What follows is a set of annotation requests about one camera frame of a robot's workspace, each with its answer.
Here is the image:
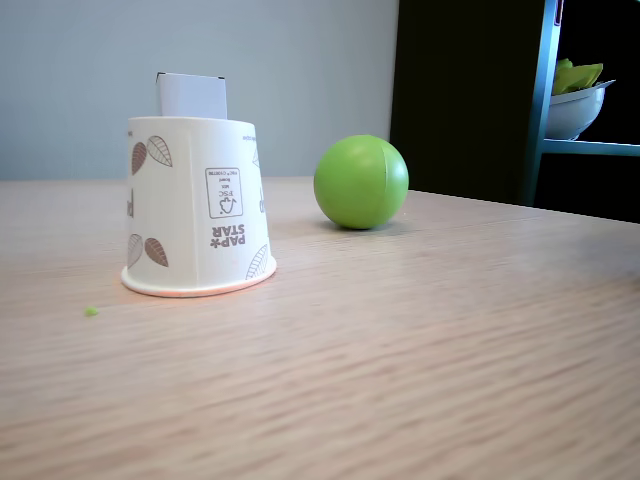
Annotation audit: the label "white paper cup leaf print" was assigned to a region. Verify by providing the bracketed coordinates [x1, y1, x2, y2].
[120, 116, 278, 299]

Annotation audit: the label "green items in bowl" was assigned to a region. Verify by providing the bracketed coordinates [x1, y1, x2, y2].
[552, 58, 605, 96]

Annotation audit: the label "dark cabinet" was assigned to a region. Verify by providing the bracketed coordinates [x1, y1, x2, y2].
[389, 0, 547, 206]

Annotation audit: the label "green foam ball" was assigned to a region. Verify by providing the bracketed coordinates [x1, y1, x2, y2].
[313, 134, 410, 231]

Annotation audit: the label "white rectangular box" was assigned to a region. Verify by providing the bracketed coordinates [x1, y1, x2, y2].
[155, 71, 229, 121]

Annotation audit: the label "white bowl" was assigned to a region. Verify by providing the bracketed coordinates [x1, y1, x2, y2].
[544, 79, 617, 141]

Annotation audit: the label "blue metal shelf frame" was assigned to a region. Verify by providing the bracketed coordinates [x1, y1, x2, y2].
[522, 0, 640, 209]

